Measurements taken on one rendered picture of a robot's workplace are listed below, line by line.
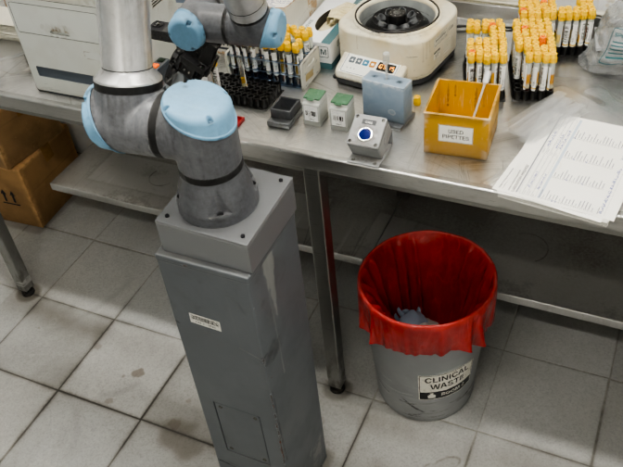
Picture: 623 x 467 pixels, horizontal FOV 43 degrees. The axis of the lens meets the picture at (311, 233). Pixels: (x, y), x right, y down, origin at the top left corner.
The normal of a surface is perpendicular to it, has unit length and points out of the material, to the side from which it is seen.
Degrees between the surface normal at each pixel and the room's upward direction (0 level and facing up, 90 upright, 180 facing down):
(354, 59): 25
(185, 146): 93
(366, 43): 90
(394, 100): 90
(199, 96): 9
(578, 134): 1
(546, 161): 0
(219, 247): 90
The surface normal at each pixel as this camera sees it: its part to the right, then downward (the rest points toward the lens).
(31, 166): 0.92, 0.16
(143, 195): -0.08, -0.74
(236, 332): -0.40, 0.64
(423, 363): -0.10, 0.72
